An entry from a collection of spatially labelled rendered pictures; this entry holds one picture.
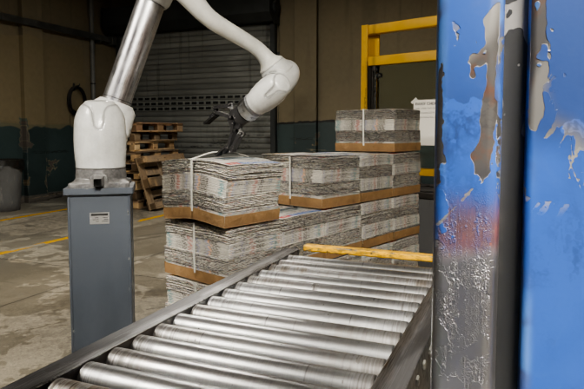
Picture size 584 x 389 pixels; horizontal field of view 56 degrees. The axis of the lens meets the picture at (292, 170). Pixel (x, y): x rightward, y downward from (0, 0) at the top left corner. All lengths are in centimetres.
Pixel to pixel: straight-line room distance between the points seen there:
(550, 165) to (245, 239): 190
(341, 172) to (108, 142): 111
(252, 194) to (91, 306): 66
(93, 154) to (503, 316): 168
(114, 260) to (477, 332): 169
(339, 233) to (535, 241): 235
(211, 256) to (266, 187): 32
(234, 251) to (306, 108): 743
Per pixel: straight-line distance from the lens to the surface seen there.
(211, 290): 135
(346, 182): 254
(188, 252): 218
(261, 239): 212
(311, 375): 93
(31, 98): 1003
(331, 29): 944
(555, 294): 20
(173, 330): 112
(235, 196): 198
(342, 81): 926
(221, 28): 197
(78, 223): 183
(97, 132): 182
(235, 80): 998
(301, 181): 248
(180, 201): 214
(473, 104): 19
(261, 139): 972
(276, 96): 191
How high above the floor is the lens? 118
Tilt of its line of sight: 4 degrees down
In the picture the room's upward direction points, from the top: straight up
